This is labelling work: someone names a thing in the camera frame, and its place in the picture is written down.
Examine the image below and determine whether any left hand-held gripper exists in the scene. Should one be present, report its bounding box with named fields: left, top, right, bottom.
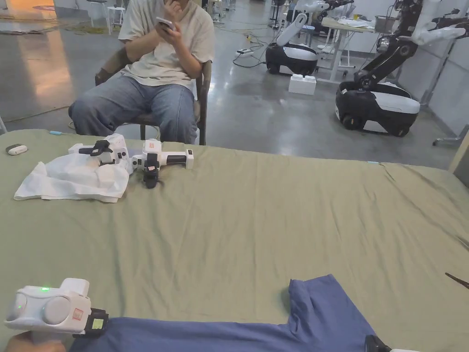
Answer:
left=3, top=278, right=109, bottom=343

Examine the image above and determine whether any dark blue shirt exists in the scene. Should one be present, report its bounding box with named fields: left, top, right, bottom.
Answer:
left=67, top=273, right=418, bottom=352

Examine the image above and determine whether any person's left hand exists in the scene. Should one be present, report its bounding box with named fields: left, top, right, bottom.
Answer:
left=7, top=329, right=69, bottom=352

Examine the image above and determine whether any white crumpled cloth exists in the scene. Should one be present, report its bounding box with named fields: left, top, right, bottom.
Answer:
left=14, top=152, right=130, bottom=204

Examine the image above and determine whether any bed with pale green sheet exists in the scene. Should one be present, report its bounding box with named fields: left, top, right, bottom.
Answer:
left=0, top=128, right=469, bottom=352

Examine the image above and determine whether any spare hand-held gripper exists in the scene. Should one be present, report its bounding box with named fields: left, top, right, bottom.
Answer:
left=68, top=133, right=130, bottom=174
left=131, top=139, right=195, bottom=189

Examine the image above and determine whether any black and white wheeled robot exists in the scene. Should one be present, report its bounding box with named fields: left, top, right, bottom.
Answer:
left=265, top=0, right=354, bottom=77
left=335, top=0, right=469, bottom=138

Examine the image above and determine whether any dark wooden chair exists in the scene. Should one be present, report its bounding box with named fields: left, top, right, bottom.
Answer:
left=95, top=47, right=213, bottom=146

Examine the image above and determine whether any white foam box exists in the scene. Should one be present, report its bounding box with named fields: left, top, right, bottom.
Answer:
left=288, top=73, right=317, bottom=96

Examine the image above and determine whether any white stool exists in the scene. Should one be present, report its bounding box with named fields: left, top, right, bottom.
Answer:
left=108, top=5, right=127, bottom=36

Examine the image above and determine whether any white-legged table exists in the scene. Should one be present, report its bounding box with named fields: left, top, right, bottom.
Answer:
left=321, top=15, right=380, bottom=83

